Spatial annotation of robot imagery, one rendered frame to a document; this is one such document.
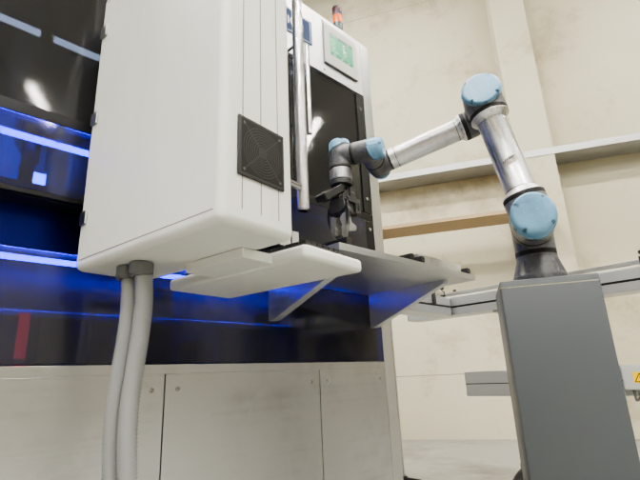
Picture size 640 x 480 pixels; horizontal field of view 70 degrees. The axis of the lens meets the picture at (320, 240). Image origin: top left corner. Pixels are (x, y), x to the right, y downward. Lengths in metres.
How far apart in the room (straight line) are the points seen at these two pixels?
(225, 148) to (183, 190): 0.11
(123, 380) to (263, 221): 0.42
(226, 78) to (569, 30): 4.90
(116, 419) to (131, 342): 0.15
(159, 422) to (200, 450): 0.14
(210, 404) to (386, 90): 4.40
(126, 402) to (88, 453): 0.27
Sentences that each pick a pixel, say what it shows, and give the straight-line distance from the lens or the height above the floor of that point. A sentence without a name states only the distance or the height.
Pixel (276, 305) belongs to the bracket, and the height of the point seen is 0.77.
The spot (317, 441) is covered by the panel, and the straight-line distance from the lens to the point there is 1.61.
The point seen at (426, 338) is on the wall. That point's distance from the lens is 4.39.
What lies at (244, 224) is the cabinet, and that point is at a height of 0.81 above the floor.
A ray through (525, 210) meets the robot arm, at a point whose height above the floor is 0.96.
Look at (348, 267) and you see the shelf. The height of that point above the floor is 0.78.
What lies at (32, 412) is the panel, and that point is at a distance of 1.19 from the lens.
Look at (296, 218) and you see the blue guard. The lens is 1.65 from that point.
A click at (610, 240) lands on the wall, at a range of 4.66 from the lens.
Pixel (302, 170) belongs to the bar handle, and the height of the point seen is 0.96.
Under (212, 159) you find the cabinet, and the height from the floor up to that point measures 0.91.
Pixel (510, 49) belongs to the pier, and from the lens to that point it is 5.09.
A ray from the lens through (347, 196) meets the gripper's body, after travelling 1.52.
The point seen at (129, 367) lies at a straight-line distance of 0.99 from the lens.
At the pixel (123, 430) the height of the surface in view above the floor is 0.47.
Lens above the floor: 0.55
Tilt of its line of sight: 17 degrees up
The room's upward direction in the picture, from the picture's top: 2 degrees counter-clockwise
